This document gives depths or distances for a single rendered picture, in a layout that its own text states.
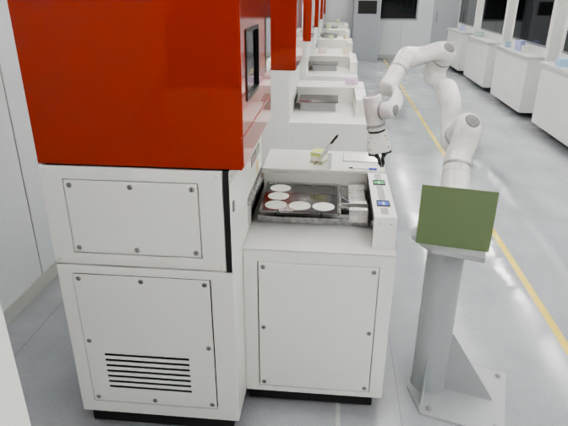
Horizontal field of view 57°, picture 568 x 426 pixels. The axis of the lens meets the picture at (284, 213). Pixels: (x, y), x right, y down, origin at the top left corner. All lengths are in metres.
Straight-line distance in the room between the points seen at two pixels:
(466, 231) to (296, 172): 0.90
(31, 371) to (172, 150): 1.62
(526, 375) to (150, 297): 1.92
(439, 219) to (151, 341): 1.28
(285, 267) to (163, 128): 0.77
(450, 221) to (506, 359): 1.10
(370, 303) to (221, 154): 0.91
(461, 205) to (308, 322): 0.80
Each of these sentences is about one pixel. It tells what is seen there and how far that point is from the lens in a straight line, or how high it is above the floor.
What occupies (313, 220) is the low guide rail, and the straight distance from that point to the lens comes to 2.37.
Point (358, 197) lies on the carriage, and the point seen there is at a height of 0.88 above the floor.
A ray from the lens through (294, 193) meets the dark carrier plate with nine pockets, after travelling 2.51.
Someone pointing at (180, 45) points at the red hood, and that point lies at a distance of 1.77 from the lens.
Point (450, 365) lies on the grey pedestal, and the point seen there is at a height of 0.16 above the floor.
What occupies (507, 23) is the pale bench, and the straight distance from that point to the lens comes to 10.75.
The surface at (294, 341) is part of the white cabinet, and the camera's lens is 2.37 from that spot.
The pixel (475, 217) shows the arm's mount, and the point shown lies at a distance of 2.22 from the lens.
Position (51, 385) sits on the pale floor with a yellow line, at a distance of 2.94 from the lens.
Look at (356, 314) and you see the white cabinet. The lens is 2.28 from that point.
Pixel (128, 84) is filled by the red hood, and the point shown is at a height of 1.51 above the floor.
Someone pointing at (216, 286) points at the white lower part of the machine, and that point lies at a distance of 2.03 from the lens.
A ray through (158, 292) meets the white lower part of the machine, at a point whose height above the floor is 0.71.
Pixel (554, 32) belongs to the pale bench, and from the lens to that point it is 8.67.
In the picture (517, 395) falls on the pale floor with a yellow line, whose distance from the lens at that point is 2.90.
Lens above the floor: 1.81
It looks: 23 degrees down
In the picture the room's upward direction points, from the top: straight up
